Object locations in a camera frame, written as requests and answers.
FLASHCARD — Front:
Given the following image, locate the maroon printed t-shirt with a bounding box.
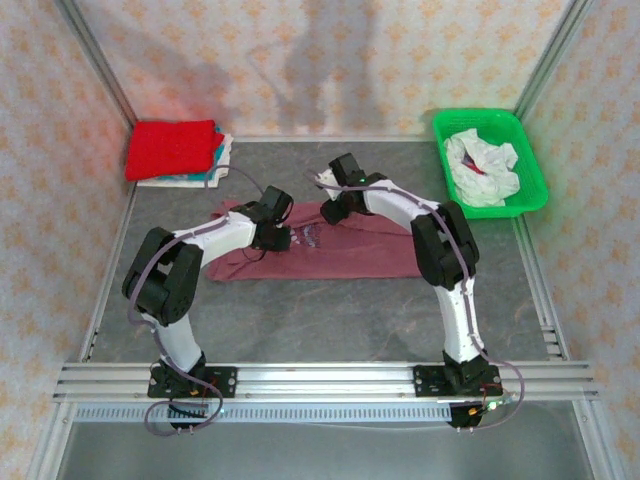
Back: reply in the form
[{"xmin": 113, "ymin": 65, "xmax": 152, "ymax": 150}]
[{"xmin": 205, "ymin": 199, "xmax": 424, "ymax": 284}]

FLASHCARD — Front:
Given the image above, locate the white folded t-shirt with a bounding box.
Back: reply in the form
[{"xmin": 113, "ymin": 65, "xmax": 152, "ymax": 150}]
[{"xmin": 137, "ymin": 132, "xmax": 235, "ymax": 190}]

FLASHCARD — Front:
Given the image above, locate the teal folded t-shirt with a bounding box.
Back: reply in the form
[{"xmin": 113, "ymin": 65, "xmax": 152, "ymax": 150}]
[{"xmin": 149, "ymin": 124, "xmax": 226, "ymax": 182}]

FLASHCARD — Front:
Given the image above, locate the red folded t-shirt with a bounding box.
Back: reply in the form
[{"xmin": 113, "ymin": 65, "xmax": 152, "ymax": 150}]
[{"xmin": 124, "ymin": 119, "xmax": 219, "ymax": 183}]

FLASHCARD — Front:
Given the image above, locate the white crumpled t-shirt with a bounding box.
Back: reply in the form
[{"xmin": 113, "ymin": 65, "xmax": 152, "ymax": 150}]
[{"xmin": 443, "ymin": 128, "xmax": 522, "ymax": 207}]

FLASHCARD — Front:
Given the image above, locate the green plastic basket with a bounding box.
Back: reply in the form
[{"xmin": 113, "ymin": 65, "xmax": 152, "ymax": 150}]
[{"xmin": 432, "ymin": 107, "xmax": 551, "ymax": 221}]

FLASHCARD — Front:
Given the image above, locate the small black controller board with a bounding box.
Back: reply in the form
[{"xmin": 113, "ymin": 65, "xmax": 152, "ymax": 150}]
[
  {"xmin": 449, "ymin": 394, "xmax": 516, "ymax": 432},
  {"xmin": 167, "ymin": 401, "xmax": 211, "ymax": 432}
]

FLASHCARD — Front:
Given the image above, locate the aluminium back rail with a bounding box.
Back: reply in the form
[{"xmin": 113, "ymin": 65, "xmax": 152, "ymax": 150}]
[{"xmin": 227, "ymin": 133, "xmax": 441, "ymax": 145}]

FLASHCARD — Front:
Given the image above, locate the aluminium mounting rail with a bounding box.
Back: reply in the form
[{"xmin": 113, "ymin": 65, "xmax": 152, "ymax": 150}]
[{"xmin": 52, "ymin": 360, "xmax": 601, "ymax": 402}]

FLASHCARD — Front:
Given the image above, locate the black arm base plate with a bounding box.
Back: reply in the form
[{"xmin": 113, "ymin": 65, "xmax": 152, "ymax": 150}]
[
  {"xmin": 412, "ymin": 364, "xmax": 502, "ymax": 399},
  {"xmin": 147, "ymin": 366, "xmax": 238, "ymax": 400}
]

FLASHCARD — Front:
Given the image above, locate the grey slotted cable duct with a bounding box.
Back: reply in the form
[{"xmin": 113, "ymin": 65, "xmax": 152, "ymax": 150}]
[{"xmin": 74, "ymin": 403, "xmax": 454, "ymax": 424}]

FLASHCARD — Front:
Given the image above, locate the aluminium frame post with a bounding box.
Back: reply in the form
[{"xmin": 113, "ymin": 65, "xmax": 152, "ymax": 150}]
[
  {"xmin": 59, "ymin": 0, "xmax": 139, "ymax": 131},
  {"xmin": 512, "ymin": 0, "xmax": 594, "ymax": 126}
]

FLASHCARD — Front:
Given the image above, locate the aluminium frame leg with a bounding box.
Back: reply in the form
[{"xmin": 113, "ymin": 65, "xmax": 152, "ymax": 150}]
[
  {"xmin": 24, "ymin": 399, "xmax": 76, "ymax": 480},
  {"xmin": 572, "ymin": 399, "xmax": 621, "ymax": 480}
]

